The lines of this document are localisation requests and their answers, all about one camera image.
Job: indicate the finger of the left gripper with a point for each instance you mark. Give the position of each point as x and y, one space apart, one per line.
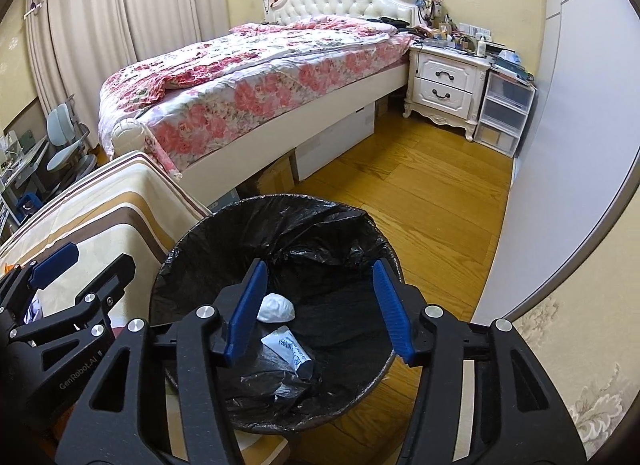
49 269
106 289

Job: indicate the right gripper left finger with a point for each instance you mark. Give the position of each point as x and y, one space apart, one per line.
121 416

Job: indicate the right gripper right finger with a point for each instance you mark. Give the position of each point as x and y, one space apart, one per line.
519 416

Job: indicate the black lined trash bin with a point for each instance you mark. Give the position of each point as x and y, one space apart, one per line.
319 344

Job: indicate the striped beige bed cover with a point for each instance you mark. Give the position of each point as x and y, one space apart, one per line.
126 207

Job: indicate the white desk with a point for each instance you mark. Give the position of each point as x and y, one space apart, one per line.
21 170

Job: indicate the grey desk chair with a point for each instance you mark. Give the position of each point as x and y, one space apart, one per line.
72 160

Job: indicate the crumpled white paper ball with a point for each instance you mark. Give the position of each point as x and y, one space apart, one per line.
276 309

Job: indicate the white blue tube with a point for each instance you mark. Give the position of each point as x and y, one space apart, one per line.
284 344

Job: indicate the pink floral quilt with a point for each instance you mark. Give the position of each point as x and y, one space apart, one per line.
194 101

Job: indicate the cardboard box under bed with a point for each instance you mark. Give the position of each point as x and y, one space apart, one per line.
277 178

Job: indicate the white box under bed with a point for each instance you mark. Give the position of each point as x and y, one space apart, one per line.
333 142

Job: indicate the beige curtains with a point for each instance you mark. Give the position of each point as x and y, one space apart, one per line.
74 45

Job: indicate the clear plastic drawer unit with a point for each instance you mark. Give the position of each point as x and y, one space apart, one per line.
504 112

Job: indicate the white nightstand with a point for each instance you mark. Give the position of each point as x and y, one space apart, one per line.
445 87

